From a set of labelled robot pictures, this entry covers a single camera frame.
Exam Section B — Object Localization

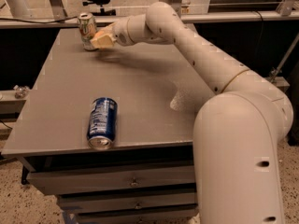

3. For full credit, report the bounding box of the grey drawer cabinet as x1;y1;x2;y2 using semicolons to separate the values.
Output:
4;29;211;224

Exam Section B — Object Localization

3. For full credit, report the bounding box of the blue soda can lying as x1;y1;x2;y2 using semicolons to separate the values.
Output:
87;97;118;149

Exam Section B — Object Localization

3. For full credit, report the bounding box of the grey drawer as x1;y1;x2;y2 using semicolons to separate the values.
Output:
76;204;198;224
58;190;196;213
27;163;195;195

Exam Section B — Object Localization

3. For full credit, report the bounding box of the top grey drawer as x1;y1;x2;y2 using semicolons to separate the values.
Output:
27;163;195;195

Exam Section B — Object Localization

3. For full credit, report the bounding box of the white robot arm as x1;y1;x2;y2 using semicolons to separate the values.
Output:
92;2;293;224

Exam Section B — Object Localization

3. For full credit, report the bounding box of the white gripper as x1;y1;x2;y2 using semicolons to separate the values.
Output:
91;17;131;49

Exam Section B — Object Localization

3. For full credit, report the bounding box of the orange fruit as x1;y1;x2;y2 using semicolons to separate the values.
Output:
94;31;104;39

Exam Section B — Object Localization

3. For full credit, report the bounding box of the small clear glass object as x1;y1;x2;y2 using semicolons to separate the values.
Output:
13;85;30;99

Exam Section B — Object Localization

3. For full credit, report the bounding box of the bottom grey drawer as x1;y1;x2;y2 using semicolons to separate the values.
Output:
76;204;198;224

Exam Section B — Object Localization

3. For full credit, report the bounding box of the white pipe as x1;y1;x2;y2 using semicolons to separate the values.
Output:
5;0;32;19

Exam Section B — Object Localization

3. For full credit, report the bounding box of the grey metal rail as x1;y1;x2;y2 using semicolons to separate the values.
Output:
0;10;299;29

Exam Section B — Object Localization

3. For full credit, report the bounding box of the middle grey drawer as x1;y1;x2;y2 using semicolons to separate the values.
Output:
58;190;196;213

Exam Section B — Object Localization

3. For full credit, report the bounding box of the green 7up can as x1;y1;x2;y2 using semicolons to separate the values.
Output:
78;12;97;50

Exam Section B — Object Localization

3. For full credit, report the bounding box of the black cable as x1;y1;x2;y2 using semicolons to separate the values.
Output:
0;15;78;24

